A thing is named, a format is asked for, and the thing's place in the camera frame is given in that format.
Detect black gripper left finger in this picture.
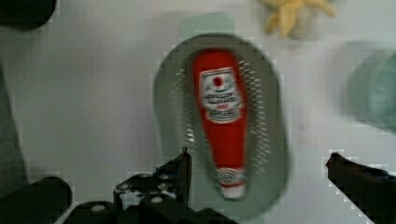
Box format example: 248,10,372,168
64,147,237,224

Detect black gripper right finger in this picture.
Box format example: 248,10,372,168
326,153,396,224

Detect red ketchup bottle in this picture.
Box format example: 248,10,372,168
192,49,247,200

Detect green oval strainer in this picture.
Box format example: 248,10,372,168
153,34,290,221

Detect yellow toy banana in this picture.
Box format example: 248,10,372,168
260,0,336,38

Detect black cylindrical container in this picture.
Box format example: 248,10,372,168
0,0,57,31

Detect green cup with handle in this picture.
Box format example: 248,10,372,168
347,50,395,133

